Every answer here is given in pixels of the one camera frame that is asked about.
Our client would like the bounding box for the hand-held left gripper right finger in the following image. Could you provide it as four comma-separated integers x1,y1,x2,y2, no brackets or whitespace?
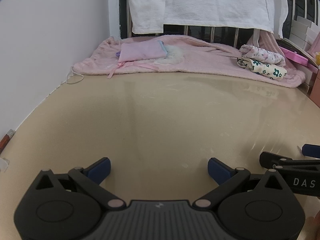
194,157,284,209

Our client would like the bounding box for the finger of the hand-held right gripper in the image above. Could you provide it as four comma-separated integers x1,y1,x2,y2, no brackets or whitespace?
302,144,320,158
259,151,320,172

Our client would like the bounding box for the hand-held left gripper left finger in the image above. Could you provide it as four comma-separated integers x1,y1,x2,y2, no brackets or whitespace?
34,157,126,211

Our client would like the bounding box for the pink blue purple-trimmed garment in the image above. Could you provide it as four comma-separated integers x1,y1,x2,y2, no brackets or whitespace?
116,40,168,62

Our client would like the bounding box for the brown-pink box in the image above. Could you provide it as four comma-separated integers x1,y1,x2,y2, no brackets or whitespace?
309,69,320,103

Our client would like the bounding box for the cream green-flower folded garment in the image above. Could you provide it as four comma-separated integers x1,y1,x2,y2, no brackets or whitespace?
236,57,287,80

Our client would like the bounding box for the pink flat case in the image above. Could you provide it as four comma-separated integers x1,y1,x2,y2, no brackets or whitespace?
279,45,319,68

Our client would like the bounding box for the red brush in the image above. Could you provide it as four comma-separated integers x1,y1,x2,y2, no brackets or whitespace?
0,129,15,154

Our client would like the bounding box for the pink ribbon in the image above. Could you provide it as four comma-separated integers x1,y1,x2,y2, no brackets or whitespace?
100,60,160,79

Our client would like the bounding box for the dark flat item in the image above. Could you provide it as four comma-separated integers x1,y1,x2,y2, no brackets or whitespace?
276,37,315,58

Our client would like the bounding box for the pink blanket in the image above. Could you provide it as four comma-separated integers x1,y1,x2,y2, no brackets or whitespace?
72,35,307,88

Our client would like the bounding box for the pink ribbed cloth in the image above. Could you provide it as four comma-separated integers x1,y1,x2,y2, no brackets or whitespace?
246,29,283,55

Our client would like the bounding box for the stack of white boxes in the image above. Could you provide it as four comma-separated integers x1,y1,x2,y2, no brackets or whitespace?
290,16,320,53

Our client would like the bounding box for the metal railing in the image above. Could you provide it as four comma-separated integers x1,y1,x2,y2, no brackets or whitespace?
119,0,320,49

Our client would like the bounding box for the white hanging towel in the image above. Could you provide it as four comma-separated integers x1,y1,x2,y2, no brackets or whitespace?
127,0,288,38

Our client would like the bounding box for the white cord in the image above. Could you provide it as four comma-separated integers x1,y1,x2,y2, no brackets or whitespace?
60,66,84,85

